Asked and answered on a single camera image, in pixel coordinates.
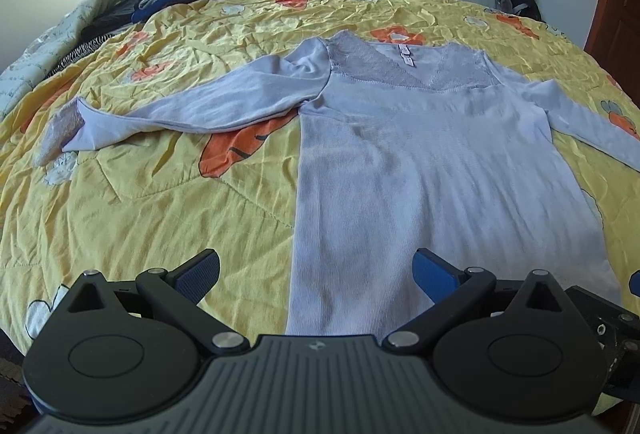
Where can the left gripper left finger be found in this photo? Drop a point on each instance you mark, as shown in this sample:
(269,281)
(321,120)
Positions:
(173,297)

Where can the lavender long-sleeve lace top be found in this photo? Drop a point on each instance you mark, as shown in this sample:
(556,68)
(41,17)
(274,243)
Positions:
(403,147)

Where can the brown wooden door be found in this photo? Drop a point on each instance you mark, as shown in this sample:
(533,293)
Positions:
(613,38)

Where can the grey patterned blanket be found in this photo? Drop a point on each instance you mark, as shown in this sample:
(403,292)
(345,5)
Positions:
(42,54)

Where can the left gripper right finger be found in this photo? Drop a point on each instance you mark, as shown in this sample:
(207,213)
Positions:
(457,295)

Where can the yellow floral carrot quilt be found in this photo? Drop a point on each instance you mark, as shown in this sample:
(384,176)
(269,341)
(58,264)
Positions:
(157,199)

